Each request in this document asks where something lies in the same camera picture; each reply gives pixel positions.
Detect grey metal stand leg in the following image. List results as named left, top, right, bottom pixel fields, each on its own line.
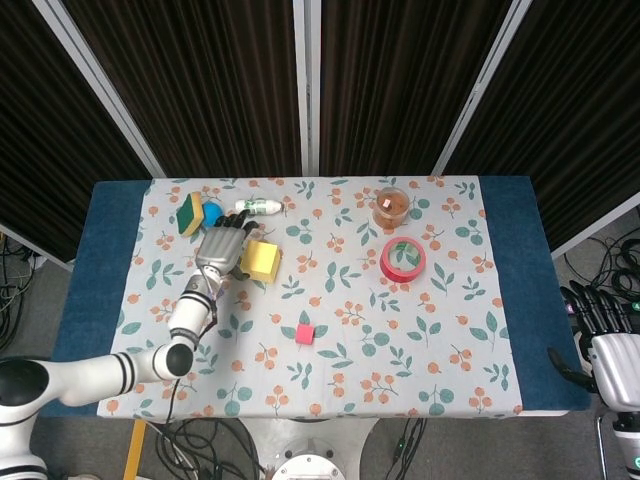
left=593, top=413, right=610, bottom=480

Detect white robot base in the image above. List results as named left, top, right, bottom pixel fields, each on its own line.
left=239, top=417, right=381, bottom=480

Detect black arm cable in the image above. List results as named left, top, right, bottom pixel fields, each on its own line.
left=162, top=294, right=221, bottom=426

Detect yellow foam block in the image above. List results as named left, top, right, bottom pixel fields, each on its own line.
left=239, top=239, right=281, bottom=285

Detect yellow green sponge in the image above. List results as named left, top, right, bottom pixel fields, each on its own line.
left=175, top=192, right=205, bottom=238

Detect red tape roll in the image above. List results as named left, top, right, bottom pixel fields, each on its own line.
left=379, top=237, right=428, bottom=284

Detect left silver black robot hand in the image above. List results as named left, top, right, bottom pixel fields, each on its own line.
left=197, top=209, right=261, bottom=282

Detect blue ball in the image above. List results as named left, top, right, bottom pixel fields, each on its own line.
left=201, top=202, right=224, bottom=229

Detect blue table cover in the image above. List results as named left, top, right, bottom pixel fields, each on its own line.
left=42, top=175, right=592, bottom=419

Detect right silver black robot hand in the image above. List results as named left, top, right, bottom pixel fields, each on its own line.
left=547, top=279, right=640, bottom=412

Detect floral print tablecloth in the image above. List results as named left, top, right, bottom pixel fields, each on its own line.
left=97, top=175, right=524, bottom=419

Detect dark folding screen panel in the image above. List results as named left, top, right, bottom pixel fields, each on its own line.
left=432, top=0, right=640, bottom=259
left=0, top=0, right=166, bottom=274
left=305, top=0, right=514, bottom=177
left=62, top=0, right=307, bottom=180

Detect white bottle with green label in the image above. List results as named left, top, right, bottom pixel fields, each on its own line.
left=234, top=198, right=285, bottom=218

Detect clear jar of rubber bands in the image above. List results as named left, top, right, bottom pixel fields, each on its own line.
left=372, top=187, right=411, bottom=230

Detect black floor cable bundle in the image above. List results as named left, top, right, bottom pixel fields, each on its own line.
left=562, top=202, right=640, bottom=306
left=134, top=417, right=274, bottom=480
left=0, top=232, right=36, bottom=351

